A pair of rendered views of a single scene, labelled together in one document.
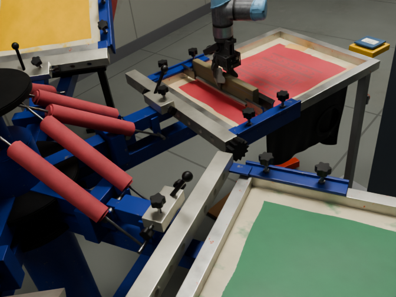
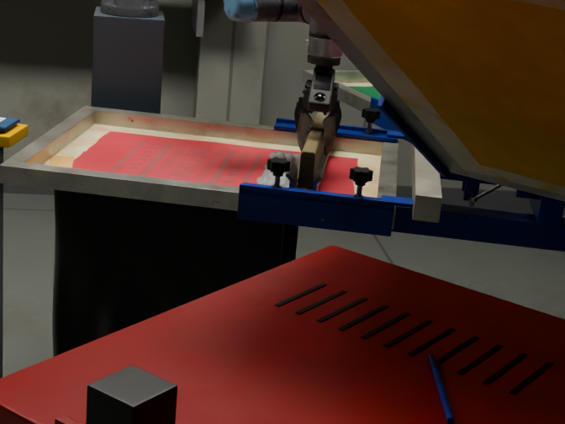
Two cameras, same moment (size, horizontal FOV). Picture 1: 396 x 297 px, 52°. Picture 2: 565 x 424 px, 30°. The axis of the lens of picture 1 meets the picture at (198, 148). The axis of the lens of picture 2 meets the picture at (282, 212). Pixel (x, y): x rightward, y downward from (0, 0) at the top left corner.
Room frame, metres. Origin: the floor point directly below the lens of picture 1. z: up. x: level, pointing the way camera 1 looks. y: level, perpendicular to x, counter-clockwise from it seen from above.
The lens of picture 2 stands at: (3.30, 1.14, 1.59)
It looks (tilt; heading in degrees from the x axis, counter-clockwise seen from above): 18 degrees down; 216
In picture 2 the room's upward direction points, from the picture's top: 5 degrees clockwise
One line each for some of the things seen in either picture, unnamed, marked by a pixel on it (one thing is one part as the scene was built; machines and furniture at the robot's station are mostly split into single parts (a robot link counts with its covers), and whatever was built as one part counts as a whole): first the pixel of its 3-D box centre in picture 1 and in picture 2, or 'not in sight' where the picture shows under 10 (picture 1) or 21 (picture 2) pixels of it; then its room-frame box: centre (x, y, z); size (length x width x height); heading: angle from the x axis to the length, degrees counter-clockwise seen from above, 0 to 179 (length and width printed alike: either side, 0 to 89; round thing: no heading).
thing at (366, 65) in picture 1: (262, 75); (219, 159); (1.57, -0.31, 0.97); 0.79 x 0.58 x 0.04; 121
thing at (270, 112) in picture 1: (266, 121); (335, 140); (1.20, -0.25, 0.98); 0.30 x 0.05 x 0.07; 121
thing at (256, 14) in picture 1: (250, 7); (296, 4); (1.42, -0.25, 1.31); 0.11 x 0.11 x 0.08; 70
